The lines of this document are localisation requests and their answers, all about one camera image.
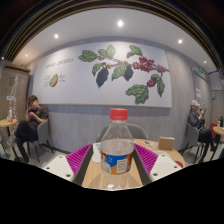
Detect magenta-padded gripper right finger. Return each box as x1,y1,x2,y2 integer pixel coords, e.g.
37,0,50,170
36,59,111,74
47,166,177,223
132,143,184,186

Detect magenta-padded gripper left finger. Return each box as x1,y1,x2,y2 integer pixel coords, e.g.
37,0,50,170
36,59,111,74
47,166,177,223
41,143,95,187

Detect clear red-capped drink bottle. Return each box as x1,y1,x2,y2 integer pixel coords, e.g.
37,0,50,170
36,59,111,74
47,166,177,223
99,108,136,191

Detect small brown cardboard box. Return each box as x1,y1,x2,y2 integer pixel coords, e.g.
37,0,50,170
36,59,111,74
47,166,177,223
157,136,176,152

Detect white paper sheet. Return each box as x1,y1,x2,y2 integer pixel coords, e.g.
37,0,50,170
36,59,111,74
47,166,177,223
91,142,103,164

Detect person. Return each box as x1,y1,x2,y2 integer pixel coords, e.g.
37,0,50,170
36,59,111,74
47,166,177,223
187,99,214,164
13,94,50,164

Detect red bin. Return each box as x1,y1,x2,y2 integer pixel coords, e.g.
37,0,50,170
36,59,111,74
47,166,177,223
211,123,218,139

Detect small round wooden table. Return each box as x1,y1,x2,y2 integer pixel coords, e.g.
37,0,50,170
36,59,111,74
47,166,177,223
0,118,18,151
212,125,224,158

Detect round ceiling lights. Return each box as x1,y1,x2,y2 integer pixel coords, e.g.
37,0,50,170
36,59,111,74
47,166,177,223
23,19,184,59

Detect coffee branch wall mural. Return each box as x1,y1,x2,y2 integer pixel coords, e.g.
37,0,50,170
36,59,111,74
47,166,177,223
32,40,173,109

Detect wall notice board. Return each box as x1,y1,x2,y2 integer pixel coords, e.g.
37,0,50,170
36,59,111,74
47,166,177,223
209,71,224,92

